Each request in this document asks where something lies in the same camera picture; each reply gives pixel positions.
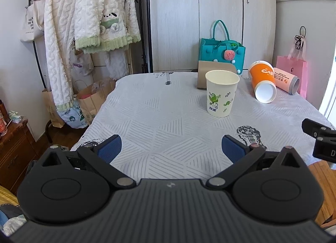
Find teal tote bag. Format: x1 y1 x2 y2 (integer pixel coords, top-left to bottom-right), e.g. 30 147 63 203
198 20 245 74

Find black clothes rack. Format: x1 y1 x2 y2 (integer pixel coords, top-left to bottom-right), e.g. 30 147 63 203
27 0 57 144

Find white fleece green-trim jacket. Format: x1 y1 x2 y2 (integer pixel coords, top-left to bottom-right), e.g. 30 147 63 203
74 0 141 53

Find brown kraft paper bag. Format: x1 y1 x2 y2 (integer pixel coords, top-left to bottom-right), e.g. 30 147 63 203
77 78 116 125

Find white green-printed paper cup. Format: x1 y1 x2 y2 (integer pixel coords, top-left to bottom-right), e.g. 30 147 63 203
205 70 240 118

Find white fleece long robe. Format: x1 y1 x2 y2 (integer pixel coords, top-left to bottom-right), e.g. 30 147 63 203
44 0 75 111

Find pink paper shopping bag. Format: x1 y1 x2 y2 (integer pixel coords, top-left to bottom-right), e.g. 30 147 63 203
276 35 308 99

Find grey three-door wardrobe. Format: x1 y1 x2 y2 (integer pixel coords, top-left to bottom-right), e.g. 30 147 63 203
147 0 276 72

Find black wall hook cords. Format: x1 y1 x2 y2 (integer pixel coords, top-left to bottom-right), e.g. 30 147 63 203
294 25 308 51

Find wooden side cabinet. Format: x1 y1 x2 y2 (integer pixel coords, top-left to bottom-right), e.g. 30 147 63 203
0 119 38 194

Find beige tan cup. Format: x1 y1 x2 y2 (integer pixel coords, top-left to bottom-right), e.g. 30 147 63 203
196 60 238 90

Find orange coco paper cup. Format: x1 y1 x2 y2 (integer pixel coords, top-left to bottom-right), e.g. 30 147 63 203
248 60 277 103

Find white canvas tote bag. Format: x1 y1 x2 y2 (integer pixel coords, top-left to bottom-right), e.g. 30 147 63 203
20 0 45 43

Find white patterned tablecloth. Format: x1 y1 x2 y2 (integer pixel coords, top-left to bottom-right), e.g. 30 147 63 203
78 72 329 180

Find pink paper cup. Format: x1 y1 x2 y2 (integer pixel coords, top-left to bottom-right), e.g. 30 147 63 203
274 68 300 95

